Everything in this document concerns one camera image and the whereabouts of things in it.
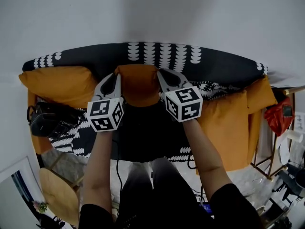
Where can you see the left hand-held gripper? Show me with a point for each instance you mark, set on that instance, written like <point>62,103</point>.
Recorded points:
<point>100,113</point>

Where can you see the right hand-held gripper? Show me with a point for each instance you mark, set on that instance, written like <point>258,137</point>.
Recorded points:
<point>183,104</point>

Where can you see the small orange cushion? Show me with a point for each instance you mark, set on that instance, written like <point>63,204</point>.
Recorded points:
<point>138,85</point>

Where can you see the person's left forearm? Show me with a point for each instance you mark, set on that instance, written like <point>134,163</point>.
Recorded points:
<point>97,170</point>

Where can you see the person's right forearm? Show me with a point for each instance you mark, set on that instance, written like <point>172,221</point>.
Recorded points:
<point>205,151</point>

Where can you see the large orange cushion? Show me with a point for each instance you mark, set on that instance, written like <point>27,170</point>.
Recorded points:
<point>59,85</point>
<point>224,132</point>

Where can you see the black white patterned throw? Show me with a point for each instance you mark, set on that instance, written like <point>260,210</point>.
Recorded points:
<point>95,58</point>

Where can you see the black leather backpack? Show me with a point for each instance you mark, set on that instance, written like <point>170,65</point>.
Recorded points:
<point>52,120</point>

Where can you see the person's grey trousers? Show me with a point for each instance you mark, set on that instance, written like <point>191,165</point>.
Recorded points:
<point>164,173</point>

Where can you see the red bag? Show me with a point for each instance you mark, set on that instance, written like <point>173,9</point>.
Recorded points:
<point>276,120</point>

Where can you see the round wooden table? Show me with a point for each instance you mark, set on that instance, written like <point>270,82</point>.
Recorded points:
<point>59,194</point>

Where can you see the dark phone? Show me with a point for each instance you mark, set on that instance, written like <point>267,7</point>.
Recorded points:
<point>287,110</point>

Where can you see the person's black shirt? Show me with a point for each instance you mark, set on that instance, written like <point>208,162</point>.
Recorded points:
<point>166,211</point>

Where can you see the small blue screen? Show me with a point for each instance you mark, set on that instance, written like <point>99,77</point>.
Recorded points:
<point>205,208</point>

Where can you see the white slipper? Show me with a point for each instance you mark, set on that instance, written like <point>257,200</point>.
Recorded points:
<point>283,151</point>

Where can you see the white storage box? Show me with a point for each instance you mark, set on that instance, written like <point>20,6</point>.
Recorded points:
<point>300,121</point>

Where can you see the white paper roll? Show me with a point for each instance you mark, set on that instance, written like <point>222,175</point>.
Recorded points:
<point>295,135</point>

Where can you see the small flower bouquet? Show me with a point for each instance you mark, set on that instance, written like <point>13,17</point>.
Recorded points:
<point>41,206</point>

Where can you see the glass door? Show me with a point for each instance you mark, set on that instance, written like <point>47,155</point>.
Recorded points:
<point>14,199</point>

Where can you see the black equipment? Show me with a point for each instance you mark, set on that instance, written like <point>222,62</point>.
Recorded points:
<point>288,182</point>

